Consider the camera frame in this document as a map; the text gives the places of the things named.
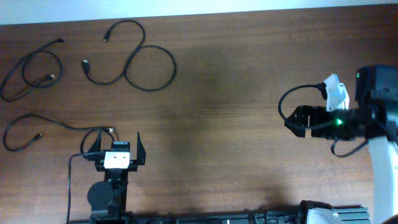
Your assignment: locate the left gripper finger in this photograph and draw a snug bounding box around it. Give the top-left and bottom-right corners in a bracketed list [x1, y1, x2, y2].
[82, 130, 102, 154]
[136, 133, 146, 166]

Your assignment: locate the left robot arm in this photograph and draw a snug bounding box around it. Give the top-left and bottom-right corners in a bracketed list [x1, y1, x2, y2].
[84, 131, 146, 224]

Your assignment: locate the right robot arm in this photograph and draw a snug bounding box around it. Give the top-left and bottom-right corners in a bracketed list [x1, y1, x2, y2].
[281, 65, 397, 223]

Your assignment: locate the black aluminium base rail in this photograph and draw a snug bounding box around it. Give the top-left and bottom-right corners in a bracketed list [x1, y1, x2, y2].
[71, 201, 371, 224]

